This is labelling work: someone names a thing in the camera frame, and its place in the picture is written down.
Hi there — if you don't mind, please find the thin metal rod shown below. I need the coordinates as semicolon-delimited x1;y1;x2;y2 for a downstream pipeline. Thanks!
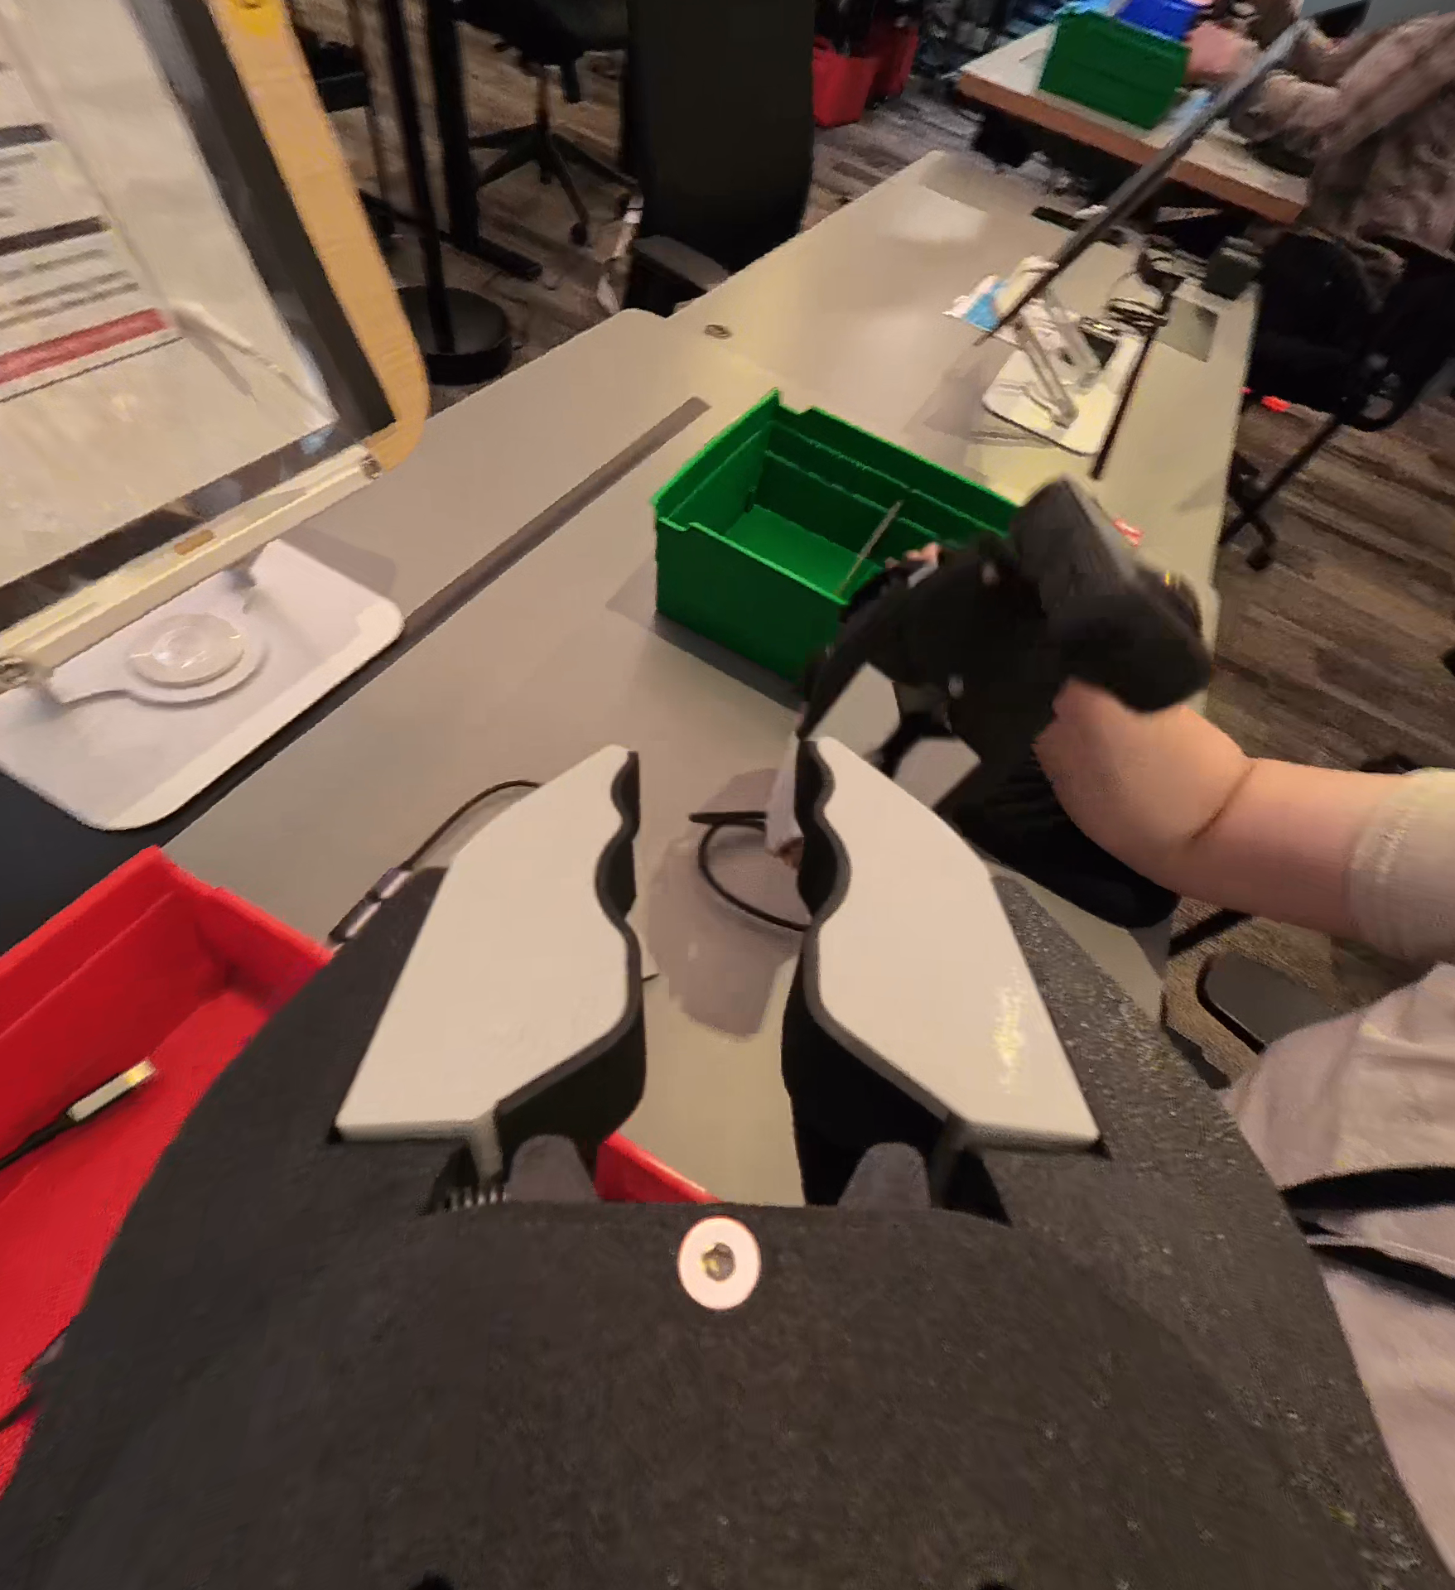
838;499;906;599

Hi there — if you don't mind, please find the black pole with round base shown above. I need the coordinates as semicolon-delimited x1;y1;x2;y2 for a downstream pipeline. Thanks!
373;0;519;387

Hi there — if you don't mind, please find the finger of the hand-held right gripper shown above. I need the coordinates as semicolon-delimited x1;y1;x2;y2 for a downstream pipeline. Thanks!
767;626;884;861

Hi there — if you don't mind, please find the red plastic bin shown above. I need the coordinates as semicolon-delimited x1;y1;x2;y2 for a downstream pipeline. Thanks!
0;845;714;1509

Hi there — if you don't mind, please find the green plastic bin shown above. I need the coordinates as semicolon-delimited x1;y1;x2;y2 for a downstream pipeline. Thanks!
1036;4;1192;131
654;389;1028;683

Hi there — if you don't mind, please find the dark tablet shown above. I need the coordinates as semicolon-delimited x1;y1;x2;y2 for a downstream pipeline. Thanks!
986;18;1307;338

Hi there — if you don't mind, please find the dark brown stick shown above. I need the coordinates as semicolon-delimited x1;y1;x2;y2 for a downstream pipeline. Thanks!
1090;354;1150;484

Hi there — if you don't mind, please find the person's right forearm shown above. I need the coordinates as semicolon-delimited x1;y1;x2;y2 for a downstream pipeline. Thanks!
1036;681;1426;958

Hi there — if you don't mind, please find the black high-back chair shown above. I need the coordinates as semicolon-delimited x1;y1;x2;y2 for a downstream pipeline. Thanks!
622;0;819;317

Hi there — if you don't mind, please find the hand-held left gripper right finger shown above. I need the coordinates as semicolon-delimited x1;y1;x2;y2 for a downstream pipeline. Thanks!
782;736;1105;1182

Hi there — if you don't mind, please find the black chair armrest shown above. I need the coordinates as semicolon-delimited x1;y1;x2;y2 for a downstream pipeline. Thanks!
1197;950;1344;1057

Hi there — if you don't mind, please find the white tablet stand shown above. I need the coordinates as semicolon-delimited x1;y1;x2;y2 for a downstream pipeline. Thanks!
0;536;408;831
980;292;1150;455

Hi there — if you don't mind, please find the tangle of black cables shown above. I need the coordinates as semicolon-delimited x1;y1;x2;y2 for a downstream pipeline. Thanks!
1082;242;1182;342

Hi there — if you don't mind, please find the dark grey usb hub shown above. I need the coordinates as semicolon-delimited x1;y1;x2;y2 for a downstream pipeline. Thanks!
328;778;545;948

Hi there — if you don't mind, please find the wooden table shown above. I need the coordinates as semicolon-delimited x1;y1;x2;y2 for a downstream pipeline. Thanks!
958;30;1314;225

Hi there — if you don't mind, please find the tablet with instruction sheet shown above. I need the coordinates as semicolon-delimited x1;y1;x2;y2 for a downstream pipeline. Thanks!
0;0;433;734

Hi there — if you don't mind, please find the black office chair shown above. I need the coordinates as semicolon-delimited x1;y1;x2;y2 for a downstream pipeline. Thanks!
467;0;635;250
1218;223;1455;572

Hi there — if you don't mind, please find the person's beige clothing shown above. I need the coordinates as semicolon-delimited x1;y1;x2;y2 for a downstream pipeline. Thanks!
1225;931;1455;1590

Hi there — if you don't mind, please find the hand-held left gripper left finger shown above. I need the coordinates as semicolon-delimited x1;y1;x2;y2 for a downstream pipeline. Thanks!
333;743;651;1179

